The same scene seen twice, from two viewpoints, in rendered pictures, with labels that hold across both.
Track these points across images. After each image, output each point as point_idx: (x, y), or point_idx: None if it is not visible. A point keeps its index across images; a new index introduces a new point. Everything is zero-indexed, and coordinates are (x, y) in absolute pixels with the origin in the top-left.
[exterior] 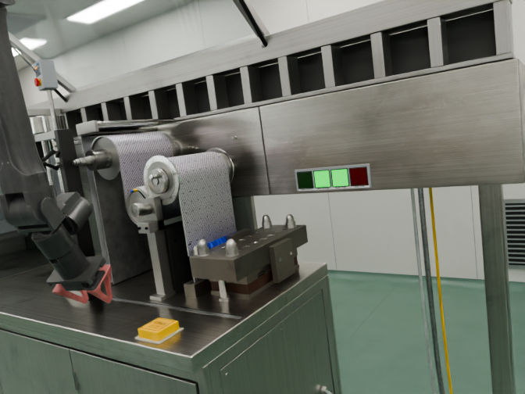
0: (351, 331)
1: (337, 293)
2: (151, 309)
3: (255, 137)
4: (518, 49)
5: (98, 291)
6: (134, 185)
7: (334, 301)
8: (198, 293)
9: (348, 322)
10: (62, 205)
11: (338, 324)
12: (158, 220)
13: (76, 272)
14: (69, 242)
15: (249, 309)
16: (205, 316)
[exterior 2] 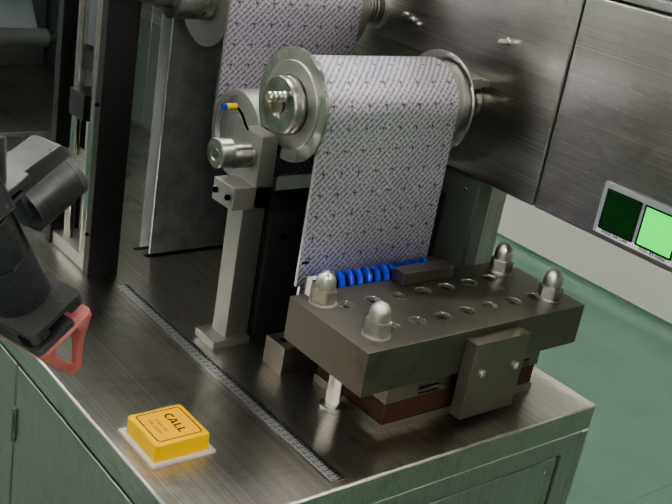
0: (644, 488)
1: (657, 385)
2: (184, 365)
3: (550, 61)
4: None
5: (47, 359)
6: (246, 77)
7: (642, 401)
8: (289, 367)
9: (646, 464)
10: (22, 174)
11: (623, 458)
12: (258, 188)
13: (17, 310)
14: (13, 254)
15: (364, 463)
16: (271, 440)
